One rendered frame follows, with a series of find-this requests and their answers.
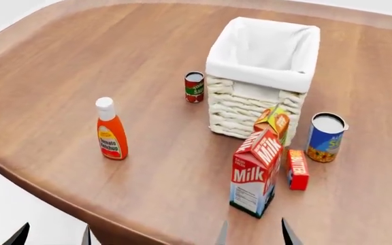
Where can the orange juice carton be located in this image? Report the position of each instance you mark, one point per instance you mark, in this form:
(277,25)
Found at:
(274,122)

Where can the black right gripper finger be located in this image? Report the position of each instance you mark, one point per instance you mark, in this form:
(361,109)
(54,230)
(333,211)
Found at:
(221,234)
(290,234)

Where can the orange tomato ketchup bottle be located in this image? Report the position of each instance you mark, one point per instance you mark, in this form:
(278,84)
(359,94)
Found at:
(112,135)

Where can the white woven basket with liner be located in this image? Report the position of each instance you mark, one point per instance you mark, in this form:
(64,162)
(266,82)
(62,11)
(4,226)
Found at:
(250,107)

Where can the red and white milk carton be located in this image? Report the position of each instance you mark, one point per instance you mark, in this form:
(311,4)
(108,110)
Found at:
(255,173)

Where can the red butter box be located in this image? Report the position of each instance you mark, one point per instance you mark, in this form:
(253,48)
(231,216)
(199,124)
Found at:
(298,169)

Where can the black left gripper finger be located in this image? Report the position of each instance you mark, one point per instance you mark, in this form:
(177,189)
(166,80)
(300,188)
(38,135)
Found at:
(86,237)
(19,236)

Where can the small red tomato sauce can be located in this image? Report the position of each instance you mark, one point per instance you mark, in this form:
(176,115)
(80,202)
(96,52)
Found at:
(194,88)

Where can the blue alphabet soup can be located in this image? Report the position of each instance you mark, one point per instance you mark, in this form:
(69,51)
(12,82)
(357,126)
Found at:
(325,139)

